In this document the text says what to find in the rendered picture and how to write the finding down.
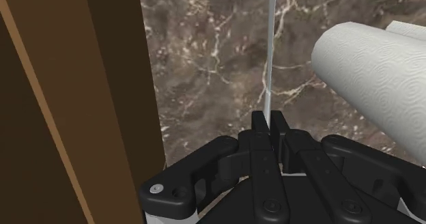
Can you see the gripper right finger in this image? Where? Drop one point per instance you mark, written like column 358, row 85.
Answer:
column 332, row 180

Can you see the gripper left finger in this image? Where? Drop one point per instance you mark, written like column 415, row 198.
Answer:
column 266, row 170

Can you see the thin silver blade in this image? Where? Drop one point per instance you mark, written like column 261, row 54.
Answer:
column 270, row 43

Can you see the brown wooden cabinet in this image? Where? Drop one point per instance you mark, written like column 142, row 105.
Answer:
column 76, row 100

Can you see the white paper towel roll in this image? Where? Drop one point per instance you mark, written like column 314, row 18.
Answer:
column 372, row 83
column 407, row 28

